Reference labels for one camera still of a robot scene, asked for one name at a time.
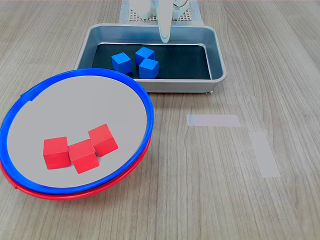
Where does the small blue cube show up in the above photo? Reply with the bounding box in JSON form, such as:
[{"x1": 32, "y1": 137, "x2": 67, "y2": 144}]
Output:
[
  {"x1": 134, "y1": 46, "x2": 156, "y2": 66},
  {"x1": 138, "y1": 58, "x2": 160, "y2": 80},
  {"x1": 111, "y1": 52, "x2": 133, "y2": 75}
]

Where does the blue-rimmed white plate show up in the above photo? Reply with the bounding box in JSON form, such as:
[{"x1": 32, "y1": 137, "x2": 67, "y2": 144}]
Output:
[{"x1": 0, "y1": 67, "x2": 155, "y2": 196}]

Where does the small red cube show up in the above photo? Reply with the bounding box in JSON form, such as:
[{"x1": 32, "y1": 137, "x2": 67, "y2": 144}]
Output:
[
  {"x1": 42, "y1": 136, "x2": 71, "y2": 170},
  {"x1": 87, "y1": 123, "x2": 119, "y2": 158},
  {"x1": 67, "y1": 138, "x2": 100, "y2": 175}
]

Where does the steel tray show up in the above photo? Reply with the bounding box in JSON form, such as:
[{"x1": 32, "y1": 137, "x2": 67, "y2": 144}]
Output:
[{"x1": 74, "y1": 23, "x2": 228, "y2": 95}]

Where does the black tray mat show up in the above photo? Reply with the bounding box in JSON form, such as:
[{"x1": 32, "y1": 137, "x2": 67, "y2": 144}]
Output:
[{"x1": 91, "y1": 42, "x2": 212, "y2": 80}]

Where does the translucent tape strip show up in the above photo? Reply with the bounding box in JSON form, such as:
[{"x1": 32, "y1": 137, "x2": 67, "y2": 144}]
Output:
[
  {"x1": 186, "y1": 114, "x2": 241, "y2": 128},
  {"x1": 249, "y1": 131, "x2": 281, "y2": 179}
]

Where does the red-rimmed white plate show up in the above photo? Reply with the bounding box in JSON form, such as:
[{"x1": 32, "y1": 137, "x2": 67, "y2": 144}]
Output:
[{"x1": 0, "y1": 136, "x2": 153, "y2": 202}]

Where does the pale perforated base plate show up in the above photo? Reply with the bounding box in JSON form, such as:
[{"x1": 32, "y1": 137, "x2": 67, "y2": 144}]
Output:
[{"x1": 128, "y1": 7, "x2": 195, "y2": 23}]

